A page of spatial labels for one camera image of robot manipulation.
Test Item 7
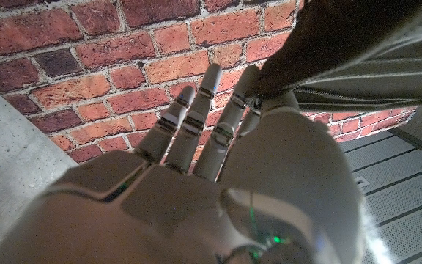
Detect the black backpack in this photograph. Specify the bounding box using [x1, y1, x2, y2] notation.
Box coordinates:
[256, 0, 422, 114]

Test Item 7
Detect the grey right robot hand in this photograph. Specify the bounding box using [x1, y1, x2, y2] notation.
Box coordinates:
[0, 62, 366, 264]

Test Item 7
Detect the brick wall print backdrop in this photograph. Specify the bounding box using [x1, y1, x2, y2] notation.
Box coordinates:
[0, 0, 417, 173]

